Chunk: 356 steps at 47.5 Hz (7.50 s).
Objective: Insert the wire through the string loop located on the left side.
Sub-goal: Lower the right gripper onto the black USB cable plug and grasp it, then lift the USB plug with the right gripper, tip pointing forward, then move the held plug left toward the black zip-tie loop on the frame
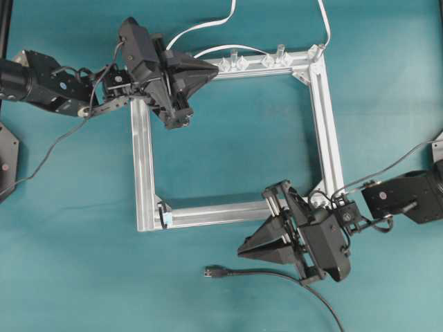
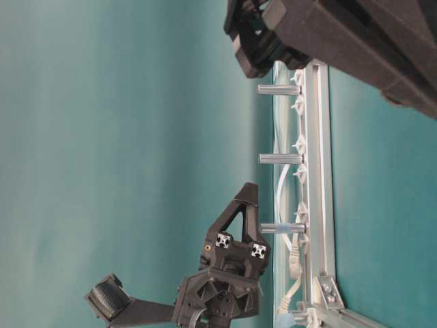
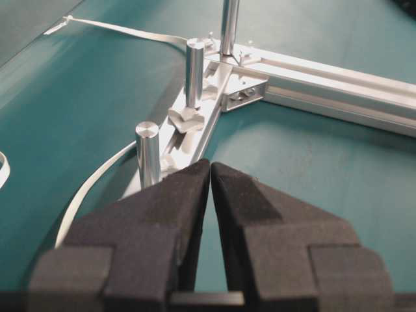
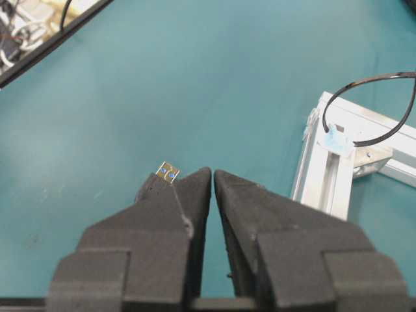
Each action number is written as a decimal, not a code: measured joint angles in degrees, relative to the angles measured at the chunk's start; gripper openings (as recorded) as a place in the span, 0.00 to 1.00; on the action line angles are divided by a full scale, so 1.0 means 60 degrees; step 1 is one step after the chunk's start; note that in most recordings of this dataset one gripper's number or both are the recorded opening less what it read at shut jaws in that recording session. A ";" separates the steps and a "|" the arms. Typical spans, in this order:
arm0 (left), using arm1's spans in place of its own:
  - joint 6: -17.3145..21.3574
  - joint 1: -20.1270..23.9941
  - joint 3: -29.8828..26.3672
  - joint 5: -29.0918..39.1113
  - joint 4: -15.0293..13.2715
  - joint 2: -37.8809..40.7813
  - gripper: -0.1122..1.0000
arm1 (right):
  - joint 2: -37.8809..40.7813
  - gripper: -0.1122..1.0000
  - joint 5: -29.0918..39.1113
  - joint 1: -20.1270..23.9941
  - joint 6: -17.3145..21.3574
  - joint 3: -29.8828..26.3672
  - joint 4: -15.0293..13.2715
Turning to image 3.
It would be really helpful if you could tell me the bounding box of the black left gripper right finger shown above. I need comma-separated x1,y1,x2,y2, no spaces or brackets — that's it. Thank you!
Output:
211,162,395,311

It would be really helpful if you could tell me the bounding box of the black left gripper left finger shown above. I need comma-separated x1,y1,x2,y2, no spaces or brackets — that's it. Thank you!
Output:
28,159,210,311

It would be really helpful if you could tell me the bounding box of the near aluminium post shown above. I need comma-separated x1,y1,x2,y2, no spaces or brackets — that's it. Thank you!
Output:
135,121,161,189

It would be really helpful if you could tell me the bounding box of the aluminium post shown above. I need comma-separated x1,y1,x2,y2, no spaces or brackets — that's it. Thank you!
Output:
185,38,205,109
135,121,161,189
220,0,240,56

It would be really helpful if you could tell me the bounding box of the white corner bracket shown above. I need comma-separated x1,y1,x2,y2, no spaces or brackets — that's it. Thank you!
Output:
221,73,268,112

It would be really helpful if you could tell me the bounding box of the aluminium extrusion frame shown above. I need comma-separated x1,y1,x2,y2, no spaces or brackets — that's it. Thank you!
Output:
120,42,416,202

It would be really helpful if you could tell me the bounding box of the middle aluminium post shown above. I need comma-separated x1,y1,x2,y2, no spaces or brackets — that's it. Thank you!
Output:
185,38,205,109

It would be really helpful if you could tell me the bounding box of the white string loop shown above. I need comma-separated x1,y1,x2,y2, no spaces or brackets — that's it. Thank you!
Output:
0,14,191,250

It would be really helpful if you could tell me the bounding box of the far aluminium post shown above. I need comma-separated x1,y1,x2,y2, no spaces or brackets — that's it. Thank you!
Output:
220,0,240,56

